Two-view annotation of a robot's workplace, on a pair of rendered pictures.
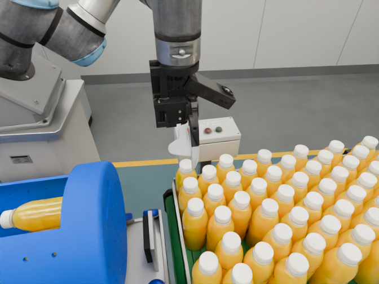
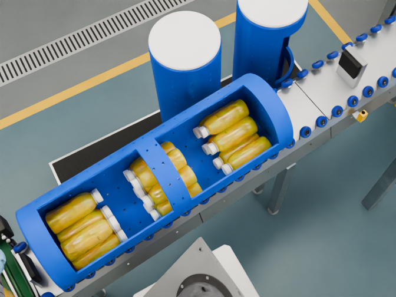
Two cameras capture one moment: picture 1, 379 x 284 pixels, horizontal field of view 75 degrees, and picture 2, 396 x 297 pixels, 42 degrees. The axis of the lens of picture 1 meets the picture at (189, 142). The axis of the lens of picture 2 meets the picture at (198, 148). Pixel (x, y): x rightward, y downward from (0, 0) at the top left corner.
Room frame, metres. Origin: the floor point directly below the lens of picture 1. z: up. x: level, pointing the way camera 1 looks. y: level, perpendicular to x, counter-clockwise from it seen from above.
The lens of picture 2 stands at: (0.86, 0.48, 2.64)
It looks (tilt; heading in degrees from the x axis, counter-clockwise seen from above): 65 degrees down; 159
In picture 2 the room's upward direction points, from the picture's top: 4 degrees counter-clockwise
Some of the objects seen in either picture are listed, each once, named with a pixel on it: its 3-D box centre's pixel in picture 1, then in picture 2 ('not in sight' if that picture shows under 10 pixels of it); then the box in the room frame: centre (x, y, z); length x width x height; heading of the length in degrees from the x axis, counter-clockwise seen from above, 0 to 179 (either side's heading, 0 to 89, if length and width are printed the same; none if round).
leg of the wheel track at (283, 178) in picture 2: not in sight; (279, 188); (0.18, 1.14, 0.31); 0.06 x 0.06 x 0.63; 10
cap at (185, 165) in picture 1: (186, 165); not in sight; (0.48, 0.01, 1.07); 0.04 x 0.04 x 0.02
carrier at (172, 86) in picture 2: not in sight; (189, 99); (-0.30, 0.89, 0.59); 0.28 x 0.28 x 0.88
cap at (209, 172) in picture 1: (209, 172); not in sight; (0.46, -0.06, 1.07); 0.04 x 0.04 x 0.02
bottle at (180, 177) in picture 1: (186, 185); not in sight; (0.48, 0.01, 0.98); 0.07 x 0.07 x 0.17
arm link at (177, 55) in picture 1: (178, 49); not in sight; (0.41, 0.02, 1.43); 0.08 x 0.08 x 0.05
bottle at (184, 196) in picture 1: (190, 204); not in sight; (0.42, 0.00, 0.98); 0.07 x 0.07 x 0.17
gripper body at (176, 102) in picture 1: (175, 92); not in sight; (0.41, 0.03, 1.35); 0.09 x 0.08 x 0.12; 100
